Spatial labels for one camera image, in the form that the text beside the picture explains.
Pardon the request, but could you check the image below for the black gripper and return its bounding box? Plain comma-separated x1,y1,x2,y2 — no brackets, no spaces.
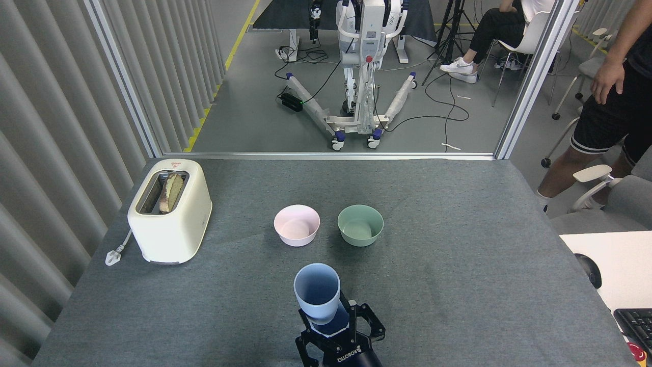
295,301,386,367

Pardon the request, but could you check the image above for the blue plastic cup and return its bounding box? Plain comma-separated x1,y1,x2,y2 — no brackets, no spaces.
293,263,341,326
309,305,352,339

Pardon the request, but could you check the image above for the standing person's right hand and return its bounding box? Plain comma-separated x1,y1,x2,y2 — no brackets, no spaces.
591,59,626,105

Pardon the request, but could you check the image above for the green bowl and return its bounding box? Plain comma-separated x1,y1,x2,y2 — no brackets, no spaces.
337,204,384,248

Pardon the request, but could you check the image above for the pink bowl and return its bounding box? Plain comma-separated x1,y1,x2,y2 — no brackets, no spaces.
274,204,321,248

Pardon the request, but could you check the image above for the cream toaster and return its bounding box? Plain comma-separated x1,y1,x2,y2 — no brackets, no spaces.
127,159,213,265

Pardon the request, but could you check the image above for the bread slice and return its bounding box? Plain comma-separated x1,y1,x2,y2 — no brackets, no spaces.
158,173,184,214

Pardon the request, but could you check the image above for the black computer mouse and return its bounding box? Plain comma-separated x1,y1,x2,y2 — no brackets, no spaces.
575,253,603,290

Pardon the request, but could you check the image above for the white stand on wheels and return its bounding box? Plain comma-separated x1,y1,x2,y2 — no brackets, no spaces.
285,0,418,151

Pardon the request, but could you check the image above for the white desk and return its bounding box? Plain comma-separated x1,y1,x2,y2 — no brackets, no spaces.
559,231,652,367

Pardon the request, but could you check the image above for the black keyboard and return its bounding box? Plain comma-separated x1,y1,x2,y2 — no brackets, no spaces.
613,308,652,355

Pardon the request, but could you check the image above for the hanging black robot gripper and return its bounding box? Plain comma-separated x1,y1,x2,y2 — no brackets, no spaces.
307,0,324,45

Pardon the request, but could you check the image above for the dark background table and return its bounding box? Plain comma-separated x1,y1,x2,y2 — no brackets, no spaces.
252,0,439,31

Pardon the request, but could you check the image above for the black tripod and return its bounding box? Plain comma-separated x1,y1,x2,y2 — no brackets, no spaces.
422,0,477,86

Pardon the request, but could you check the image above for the standing person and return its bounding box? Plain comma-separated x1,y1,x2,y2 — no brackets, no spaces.
536,0,652,214

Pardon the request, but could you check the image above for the seated person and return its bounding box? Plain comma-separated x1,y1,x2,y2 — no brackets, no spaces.
440,0,557,84

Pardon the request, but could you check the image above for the white chair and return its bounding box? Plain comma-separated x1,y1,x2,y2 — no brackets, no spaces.
492,9,581,108

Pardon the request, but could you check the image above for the silver horizontal rail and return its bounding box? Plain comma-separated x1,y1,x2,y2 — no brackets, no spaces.
162,152,497,162

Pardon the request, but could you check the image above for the white toaster plug and cord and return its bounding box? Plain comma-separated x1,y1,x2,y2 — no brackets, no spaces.
105,229,133,267

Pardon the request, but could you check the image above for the black floor cable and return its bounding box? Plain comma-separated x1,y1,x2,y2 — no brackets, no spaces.
274,46,341,82
382,71,470,152

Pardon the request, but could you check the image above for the silver post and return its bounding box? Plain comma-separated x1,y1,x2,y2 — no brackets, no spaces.
494,0,581,160
84,0,164,159

